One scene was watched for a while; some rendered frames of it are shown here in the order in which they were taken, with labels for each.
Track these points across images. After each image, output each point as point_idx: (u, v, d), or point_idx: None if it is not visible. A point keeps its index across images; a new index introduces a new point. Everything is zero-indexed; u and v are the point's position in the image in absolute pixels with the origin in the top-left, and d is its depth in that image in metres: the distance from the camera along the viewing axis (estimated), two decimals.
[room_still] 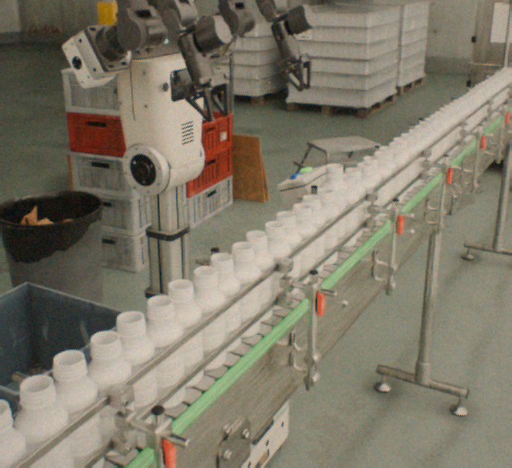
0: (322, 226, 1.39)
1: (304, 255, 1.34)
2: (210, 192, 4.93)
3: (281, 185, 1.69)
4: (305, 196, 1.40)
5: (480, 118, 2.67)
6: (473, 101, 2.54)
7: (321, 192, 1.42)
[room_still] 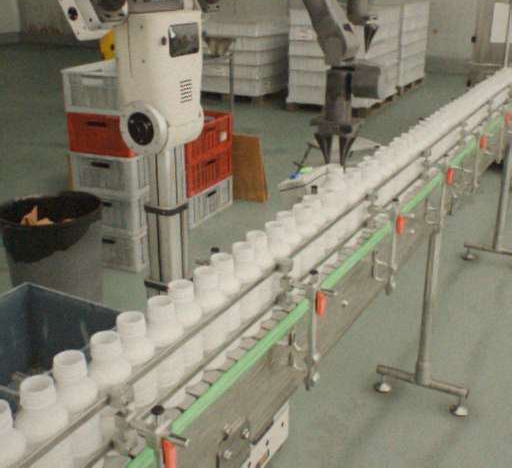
0: (322, 226, 1.39)
1: (304, 255, 1.34)
2: (210, 192, 4.93)
3: (281, 185, 1.69)
4: (305, 196, 1.40)
5: (480, 118, 2.67)
6: (473, 101, 2.54)
7: (321, 192, 1.42)
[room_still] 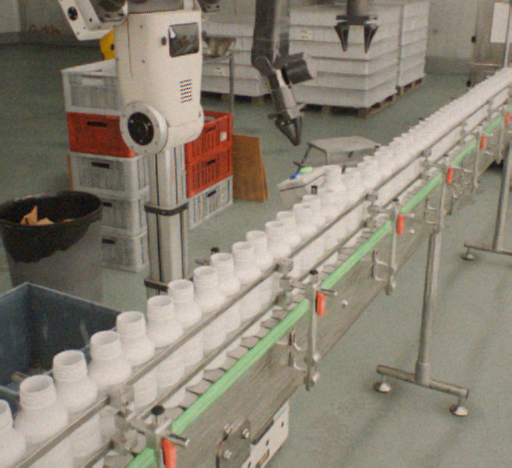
0: (322, 226, 1.39)
1: (303, 255, 1.34)
2: (210, 192, 4.93)
3: (281, 185, 1.69)
4: (304, 196, 1.39)
5: (480, 118, 2.67)
6: (473, 101, 2.54)
7: (320, 192, 1.42)
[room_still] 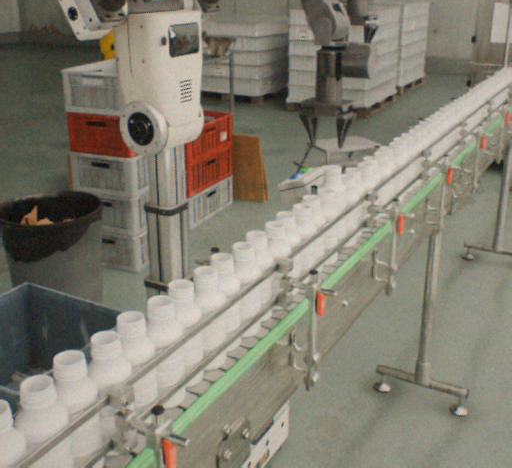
0: (322, 226, 1.39)
1: (303, 255, 1.34)
2: (210, 192, 4.93)
3: (281, 185, 1.69)
4: (304, 196, 1.39)
5: (480, 118, 2.67)
6: (473, 101, 2.54)
7: (320, 192, 1.42)
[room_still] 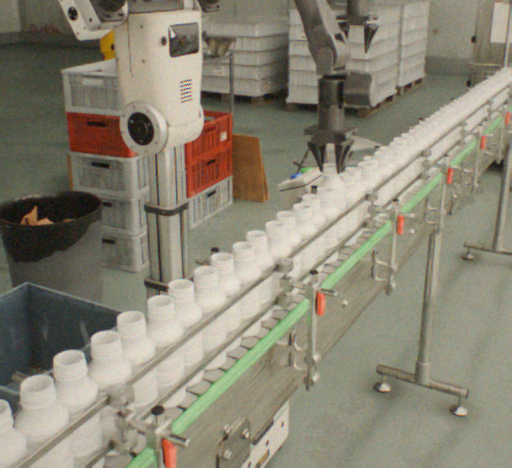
0: (323, 225, 1.39)
1: (303, 255, 1.34)
2: (210, 192, 4.93)
3: (281, 185, 1.69)
4: (304, 196, 1.39)
5: (480, 118, 2.67)
6: (473, 101, 2.54)
7: (319, 191, 1.42)
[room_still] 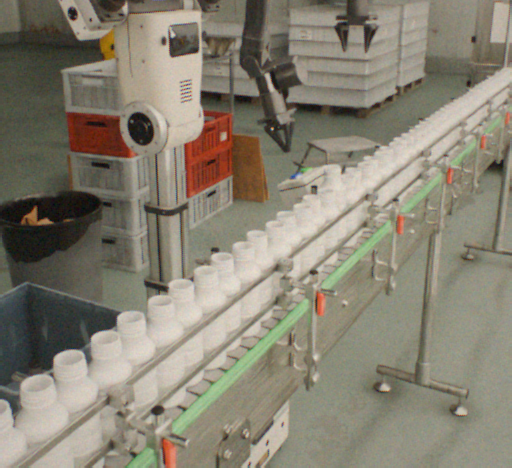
0: (323, 225, 1.39)
1: (303, 255, 1.34)
2: (210, 192, 4.93)
3: (281, 185, 1.69)
4: (304, 196, 1.39)
5: (480, 118, 2.67)
6: (473, 101, 2.54)
7: (320, 192, 1.43)
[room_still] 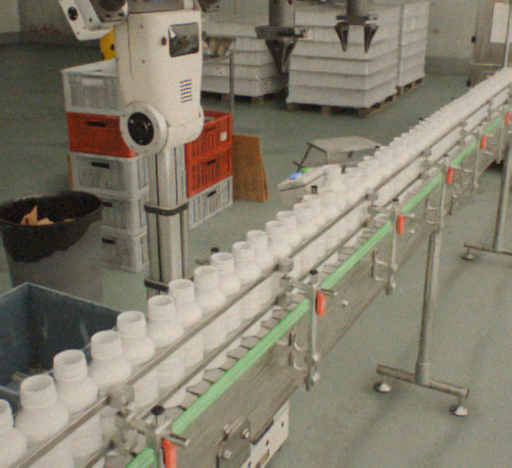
0: (323, 225, 1.39)
1: (303, 255, 1.34)
2: (210, 192, 4.93)
3: (281, 185, 1.69)
4: (304, 196, 1.39)
5: (480, 118, 2.67)
6: (473, 101, 2.54)
7: (320, 192, 1.43)
